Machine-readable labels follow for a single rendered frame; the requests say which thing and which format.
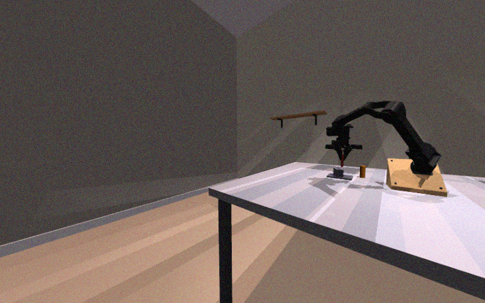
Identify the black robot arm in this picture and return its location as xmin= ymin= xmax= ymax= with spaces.
xmin=326 ymin=101 xmax=441 ymax=175

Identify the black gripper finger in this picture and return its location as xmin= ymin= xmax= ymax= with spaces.
xmin=343 ymin=150 xmax=352 ymax=160
xmin=334 ymin=149 xmax=342 ymax=160

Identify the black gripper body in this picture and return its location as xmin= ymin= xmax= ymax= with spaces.
xmin=325 ymin=136 xmax=362 ymax=150

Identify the brown cylinder with orange end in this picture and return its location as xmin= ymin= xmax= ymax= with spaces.
xmin=359 ymin=165 xmax=366 ymax=178

